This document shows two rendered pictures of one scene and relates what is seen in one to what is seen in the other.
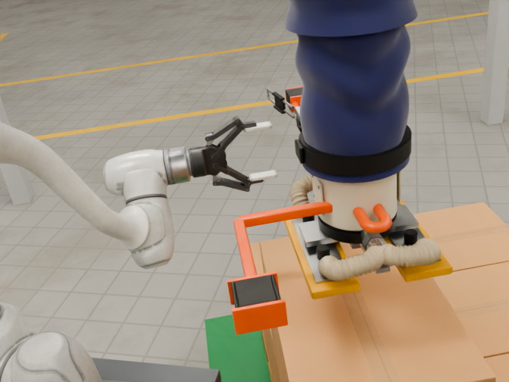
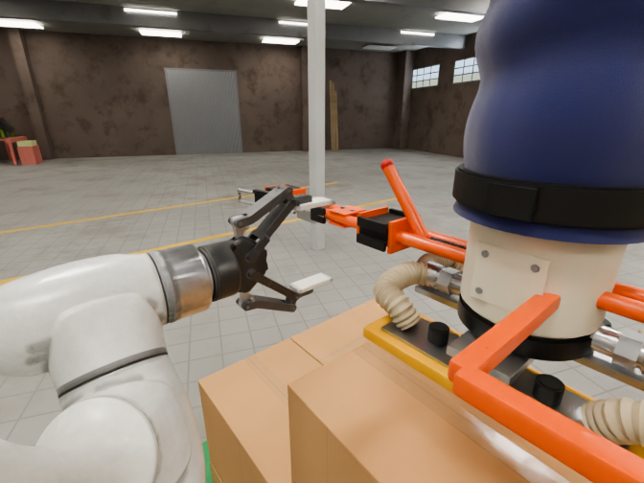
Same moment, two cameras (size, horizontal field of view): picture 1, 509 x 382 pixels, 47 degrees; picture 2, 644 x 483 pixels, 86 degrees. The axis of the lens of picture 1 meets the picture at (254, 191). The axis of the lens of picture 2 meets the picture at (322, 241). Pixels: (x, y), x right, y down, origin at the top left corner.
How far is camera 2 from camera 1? 1.02 m
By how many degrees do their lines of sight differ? 33
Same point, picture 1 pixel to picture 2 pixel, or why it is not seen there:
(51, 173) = not seen: outside the picture
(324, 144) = (615, 165)
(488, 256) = not seen: hidden behind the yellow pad
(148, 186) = (127, 337)
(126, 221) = (88, 465)
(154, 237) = (172, 471)
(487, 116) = (315, 244)
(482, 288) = not seen: hidden behind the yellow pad
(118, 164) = (30, 293)
